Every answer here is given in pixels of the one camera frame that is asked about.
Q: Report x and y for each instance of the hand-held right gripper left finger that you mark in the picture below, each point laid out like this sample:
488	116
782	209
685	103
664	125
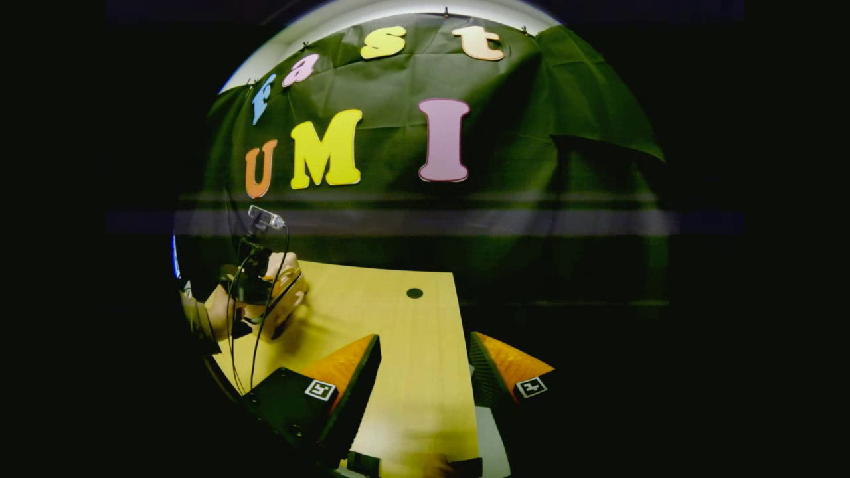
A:
358	392

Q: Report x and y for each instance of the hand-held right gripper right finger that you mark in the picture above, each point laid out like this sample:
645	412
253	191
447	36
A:
488	378

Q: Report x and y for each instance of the beige suitcase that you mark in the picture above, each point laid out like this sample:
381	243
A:
289	295

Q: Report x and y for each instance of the black backdrop cloth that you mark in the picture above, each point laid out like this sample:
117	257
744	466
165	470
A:
518	133

